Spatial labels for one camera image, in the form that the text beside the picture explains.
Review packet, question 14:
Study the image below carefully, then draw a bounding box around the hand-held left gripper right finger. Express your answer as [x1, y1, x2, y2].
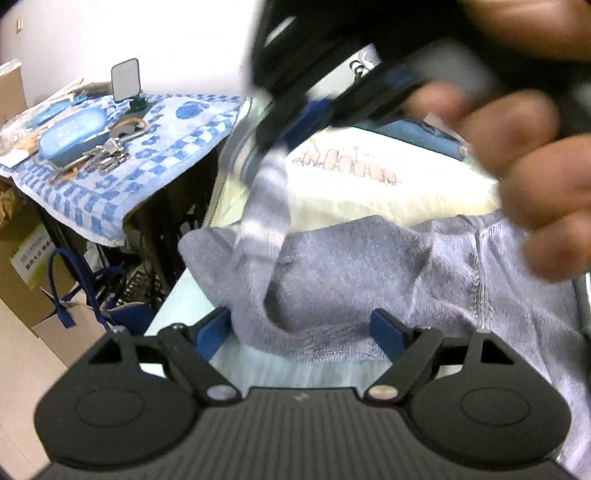
[367, 309, 513, 402]

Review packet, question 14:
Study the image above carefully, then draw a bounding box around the blue folded garment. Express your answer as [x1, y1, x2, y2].
[383, 117, 474, 162]

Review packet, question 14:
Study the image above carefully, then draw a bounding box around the small blue pouch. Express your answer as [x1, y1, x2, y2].
[23, 100, 70, 130]

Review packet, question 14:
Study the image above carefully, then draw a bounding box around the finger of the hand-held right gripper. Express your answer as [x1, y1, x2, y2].
[256, 69, 435, 153]

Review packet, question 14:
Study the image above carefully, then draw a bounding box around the plain cardboard box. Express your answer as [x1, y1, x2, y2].
[0, 60, 29, 121]

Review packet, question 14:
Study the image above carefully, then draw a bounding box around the small standing mirror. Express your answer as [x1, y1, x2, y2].
[111, 58, 148, 114]

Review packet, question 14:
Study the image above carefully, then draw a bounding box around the blue white checkered towel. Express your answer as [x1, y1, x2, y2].
[0, 92, 245, 247]

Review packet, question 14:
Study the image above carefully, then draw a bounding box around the metal key bunch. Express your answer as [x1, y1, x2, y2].
[48, 117, 149, 185]

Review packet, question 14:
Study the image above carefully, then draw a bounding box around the person's right hand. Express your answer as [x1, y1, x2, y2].
[406, 0, 591, 282]

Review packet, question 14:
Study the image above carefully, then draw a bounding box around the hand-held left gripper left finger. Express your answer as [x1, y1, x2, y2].
[88, 307, 241, 403]

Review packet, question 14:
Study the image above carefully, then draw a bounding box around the grey blue knit sweater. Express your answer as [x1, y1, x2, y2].
[178, 148, 591, 464]

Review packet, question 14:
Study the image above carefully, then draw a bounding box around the blue handled paper bag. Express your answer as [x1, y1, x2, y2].
[32, 248, 114, 370]

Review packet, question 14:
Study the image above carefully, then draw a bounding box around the light blue plastic case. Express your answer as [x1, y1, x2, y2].
[37, 107, 110, 163]

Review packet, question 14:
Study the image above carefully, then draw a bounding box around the white dark striped folded garment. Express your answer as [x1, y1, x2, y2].
[318, 44, 384, 90]

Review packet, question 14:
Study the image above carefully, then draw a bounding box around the labelled cardboard box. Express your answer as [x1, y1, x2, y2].
[0, 198, 63, 324]

